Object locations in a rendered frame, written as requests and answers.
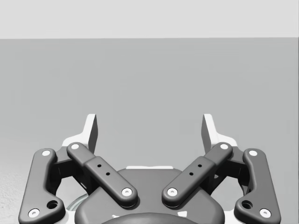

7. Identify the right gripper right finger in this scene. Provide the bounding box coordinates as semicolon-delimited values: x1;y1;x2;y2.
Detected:
161;113;282;224

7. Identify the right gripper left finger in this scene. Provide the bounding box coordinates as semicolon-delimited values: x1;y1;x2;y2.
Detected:
18;113;138;224

